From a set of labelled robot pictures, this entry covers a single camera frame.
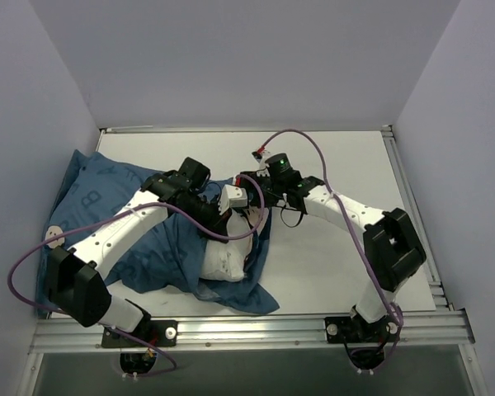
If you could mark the aluminium rail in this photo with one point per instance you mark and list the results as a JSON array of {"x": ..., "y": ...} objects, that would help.
[
  {"x": 410, "y": 205},
  {"x": 151, "y": 129},
  {"x": 277, "y": 332}
]

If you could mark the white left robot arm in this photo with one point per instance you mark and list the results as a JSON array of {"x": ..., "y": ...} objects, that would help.
[{"x": 75, "y": 278}]

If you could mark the aluminium front rail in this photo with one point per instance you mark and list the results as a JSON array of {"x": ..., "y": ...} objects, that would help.
[{"x": 277, "y": 332}]

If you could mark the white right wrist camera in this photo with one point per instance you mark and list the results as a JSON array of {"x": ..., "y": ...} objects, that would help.
[{"x": 261, "y": 157}]

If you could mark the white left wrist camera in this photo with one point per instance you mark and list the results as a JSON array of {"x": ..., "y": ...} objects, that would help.
[{"x": 232, "y": 197}]

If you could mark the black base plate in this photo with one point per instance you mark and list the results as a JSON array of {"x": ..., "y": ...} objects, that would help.
[
  {"x": 356, "y": 330},
  {"x": 156, "y": 332}
]

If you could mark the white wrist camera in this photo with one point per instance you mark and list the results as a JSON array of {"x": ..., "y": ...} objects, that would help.
[
  {"x": 261, "y": 157},
  {"x": 232, "y": 197}
]

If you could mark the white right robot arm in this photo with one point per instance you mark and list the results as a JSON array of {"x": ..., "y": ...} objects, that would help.
[{"x": 387, "y": 240}]

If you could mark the aluminium back rail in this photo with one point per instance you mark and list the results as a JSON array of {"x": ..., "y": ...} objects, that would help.
[{"x": 151, "y": 129}]

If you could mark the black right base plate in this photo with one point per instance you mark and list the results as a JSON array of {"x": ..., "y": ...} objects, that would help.
[{"x": 356, "y": 330}]

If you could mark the white pillow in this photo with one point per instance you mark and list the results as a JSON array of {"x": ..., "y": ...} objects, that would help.
[{"x": 226, "y": 261}]

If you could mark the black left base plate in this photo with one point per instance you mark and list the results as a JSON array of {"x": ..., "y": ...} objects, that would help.
[{"x": 156, "y": 332}]

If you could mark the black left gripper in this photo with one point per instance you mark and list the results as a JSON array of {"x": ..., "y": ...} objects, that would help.
[{"x": 214, "y": 219}]

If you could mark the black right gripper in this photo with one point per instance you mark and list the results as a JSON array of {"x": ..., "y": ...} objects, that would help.
[{"x": 249, "y": 181}]

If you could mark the aluminium right side rail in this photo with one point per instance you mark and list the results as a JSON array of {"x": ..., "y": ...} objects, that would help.
[{"x": 410, "y": 205}]

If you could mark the blue lettered pillowcase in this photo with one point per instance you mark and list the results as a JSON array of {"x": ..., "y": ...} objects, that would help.
[{"x": 95, "y": 188}]

